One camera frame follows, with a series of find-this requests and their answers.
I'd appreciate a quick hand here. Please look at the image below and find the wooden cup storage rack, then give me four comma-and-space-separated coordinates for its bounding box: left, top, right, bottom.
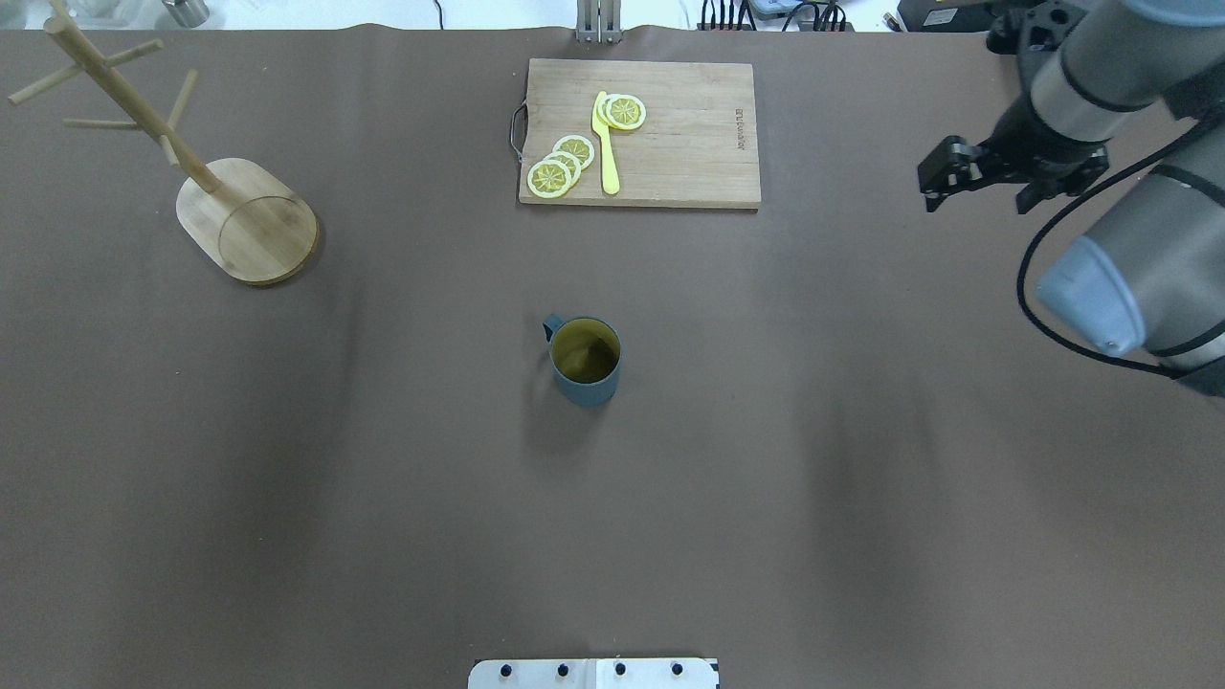
9, 1, 321, 287

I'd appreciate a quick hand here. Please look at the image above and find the lemon slice front left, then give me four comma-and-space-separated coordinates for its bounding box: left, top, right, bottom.
526, 161, 575, 199

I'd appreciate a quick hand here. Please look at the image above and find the lemon slice upper left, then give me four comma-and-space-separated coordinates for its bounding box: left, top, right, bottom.
552, 134, 597, 170

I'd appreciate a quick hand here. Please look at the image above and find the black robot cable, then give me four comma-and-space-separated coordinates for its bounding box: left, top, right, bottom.
1016, 124, 1225, 376

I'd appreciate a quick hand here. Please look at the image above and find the bamboo cutting board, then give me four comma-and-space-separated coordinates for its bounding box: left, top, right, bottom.
518, 58, 762, 211

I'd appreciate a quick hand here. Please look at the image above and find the lemon slice middle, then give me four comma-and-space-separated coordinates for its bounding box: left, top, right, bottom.
546, 151, 583, 181

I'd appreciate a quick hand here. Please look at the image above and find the lemon slice right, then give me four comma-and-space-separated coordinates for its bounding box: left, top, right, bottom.
603, 93, 647, 131

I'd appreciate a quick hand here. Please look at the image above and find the lemon slice under knife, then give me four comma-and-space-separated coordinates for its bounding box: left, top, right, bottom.
594, 91, 613, 128

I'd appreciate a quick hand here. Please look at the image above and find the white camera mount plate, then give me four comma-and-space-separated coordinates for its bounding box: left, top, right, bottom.
467, 656, 722, 688

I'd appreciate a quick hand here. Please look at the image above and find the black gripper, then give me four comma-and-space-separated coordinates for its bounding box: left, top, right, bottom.
916, 135, 1110, 215

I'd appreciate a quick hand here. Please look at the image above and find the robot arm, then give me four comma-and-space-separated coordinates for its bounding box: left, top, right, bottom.
916, 1, 1224, 400

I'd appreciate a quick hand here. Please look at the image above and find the blue mug yellow inside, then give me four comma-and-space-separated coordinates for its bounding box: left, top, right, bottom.
541, 314, 622, 409

